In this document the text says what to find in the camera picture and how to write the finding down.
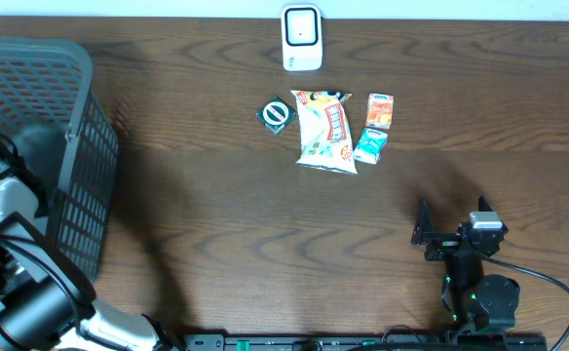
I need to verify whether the dark green round-label box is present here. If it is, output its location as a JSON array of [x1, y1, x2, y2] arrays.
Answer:
[[256, 97, 297, 135]]

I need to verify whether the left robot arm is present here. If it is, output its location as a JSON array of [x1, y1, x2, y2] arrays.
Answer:
[[0, 135, 184, 350]]

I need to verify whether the orange tissue pack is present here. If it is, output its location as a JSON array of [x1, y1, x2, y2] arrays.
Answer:
[[365, 94, 394, 130]]

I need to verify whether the black cable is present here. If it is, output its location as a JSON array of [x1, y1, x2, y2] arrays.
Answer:
[[0, 134, 86, 337], [469, 246, 569, 351]]

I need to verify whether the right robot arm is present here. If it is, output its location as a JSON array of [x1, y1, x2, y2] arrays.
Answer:
[[411, 197, 520, 343]]

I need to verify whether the teal tissue pack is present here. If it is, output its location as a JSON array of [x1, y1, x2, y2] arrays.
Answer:
[[353, 128, 388, 165]]

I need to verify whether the grey plastic shopping basket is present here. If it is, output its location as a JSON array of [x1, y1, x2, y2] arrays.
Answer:
[[0, 37, 119, 280]]

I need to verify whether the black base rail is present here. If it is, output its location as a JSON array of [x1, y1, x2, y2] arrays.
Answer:
[[181, 333, 548, 351]]

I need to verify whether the yellow snack bag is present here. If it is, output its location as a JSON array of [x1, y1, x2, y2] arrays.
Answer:
[[290, 90, 358, 175]]

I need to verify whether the left black cable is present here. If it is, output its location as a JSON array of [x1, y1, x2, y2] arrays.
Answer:
[[0, 134, 86, 337]]

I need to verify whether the right black cable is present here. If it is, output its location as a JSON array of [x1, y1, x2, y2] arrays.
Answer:
[[469, 246, 569, 351]]

